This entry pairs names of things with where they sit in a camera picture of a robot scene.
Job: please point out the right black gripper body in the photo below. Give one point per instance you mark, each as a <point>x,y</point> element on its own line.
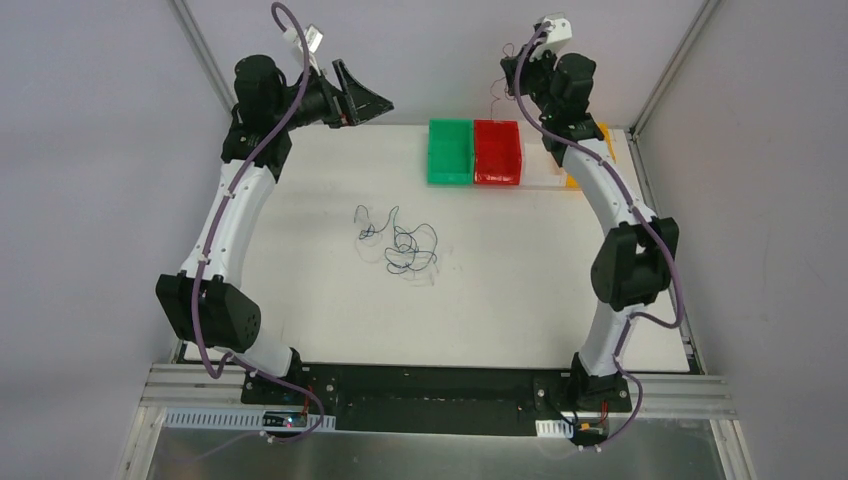
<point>520,67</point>

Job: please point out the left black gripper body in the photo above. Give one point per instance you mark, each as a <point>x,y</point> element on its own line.
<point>340,102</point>

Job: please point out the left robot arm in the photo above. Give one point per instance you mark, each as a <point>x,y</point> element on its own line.
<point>203,301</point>

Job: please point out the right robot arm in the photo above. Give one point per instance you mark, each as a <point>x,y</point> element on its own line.
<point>631,267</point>

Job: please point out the yellow plastic bin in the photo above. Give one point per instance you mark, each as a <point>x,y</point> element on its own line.
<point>570,182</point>

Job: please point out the red plastic bin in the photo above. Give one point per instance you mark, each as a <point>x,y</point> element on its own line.
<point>498,153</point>

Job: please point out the white plastic bin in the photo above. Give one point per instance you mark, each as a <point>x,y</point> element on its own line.
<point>539,169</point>

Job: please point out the green plastic bin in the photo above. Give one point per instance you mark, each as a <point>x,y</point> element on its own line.
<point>450,158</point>

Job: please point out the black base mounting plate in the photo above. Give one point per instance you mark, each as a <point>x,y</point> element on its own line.
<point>440,400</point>

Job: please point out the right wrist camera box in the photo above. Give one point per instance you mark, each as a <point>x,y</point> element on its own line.
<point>556,32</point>

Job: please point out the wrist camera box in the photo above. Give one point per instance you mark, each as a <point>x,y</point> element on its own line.
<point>556,32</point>
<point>313,38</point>

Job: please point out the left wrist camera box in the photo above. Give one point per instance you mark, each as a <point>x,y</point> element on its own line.
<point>313,38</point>

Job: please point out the aluminium front frame rail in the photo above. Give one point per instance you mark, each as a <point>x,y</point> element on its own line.
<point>665,395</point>

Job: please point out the right white cable duct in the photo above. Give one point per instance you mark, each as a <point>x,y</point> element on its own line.
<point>554,429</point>

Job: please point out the white cable duct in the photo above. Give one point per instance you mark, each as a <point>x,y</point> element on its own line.
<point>554,429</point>
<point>276,421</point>

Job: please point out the left white cable duct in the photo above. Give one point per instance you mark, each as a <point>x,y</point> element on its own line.
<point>276,421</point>

